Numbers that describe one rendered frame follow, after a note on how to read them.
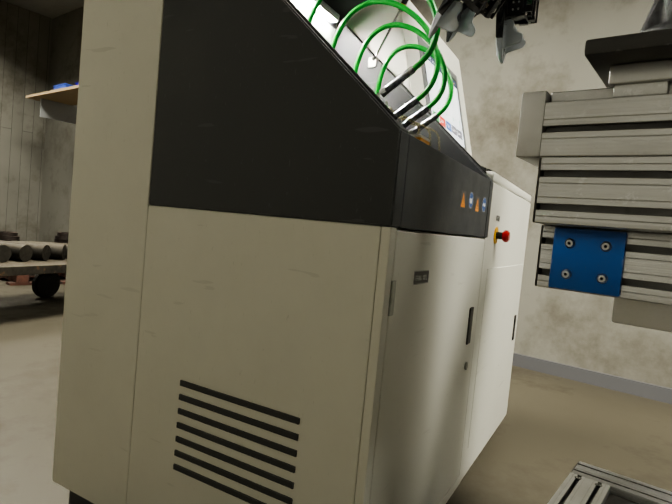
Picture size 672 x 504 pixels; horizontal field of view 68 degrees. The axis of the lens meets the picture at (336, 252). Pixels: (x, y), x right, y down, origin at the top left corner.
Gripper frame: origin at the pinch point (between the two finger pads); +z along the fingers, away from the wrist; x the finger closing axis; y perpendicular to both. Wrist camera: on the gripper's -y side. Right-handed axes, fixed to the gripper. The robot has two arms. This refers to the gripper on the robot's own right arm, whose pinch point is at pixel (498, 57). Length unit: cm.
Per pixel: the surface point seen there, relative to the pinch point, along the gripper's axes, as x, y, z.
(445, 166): -22.2, -3.2, 29.1
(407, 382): -32, -3, 72
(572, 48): 213, -7, -77
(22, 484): -45, -105, 121
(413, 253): -36, -3, 47
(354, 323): -47, -8, 59
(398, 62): 23.0, -36.1, -9.2
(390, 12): 23, -40, -25
